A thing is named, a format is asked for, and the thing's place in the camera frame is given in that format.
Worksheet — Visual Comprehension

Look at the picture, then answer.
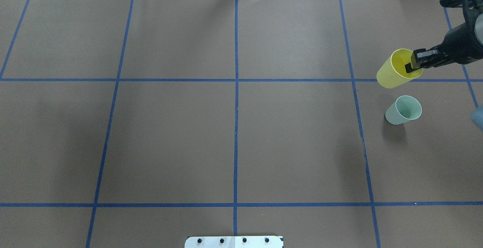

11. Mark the white pedestal mount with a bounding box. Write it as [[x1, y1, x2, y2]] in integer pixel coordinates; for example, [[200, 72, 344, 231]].
[[184, 236, 284, 248]]

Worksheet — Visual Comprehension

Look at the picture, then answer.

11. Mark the yellow plastic cup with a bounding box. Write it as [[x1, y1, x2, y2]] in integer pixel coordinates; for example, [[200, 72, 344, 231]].
[[376, 49, 423, 89]]

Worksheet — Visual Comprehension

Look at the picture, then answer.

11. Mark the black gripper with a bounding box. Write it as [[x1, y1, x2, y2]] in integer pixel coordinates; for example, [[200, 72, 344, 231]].
[[405, 25, 483, 74]]

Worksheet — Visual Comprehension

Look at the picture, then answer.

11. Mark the green plastic cup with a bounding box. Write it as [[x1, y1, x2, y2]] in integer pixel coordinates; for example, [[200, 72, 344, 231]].
[[385, 95, 422, 125]]

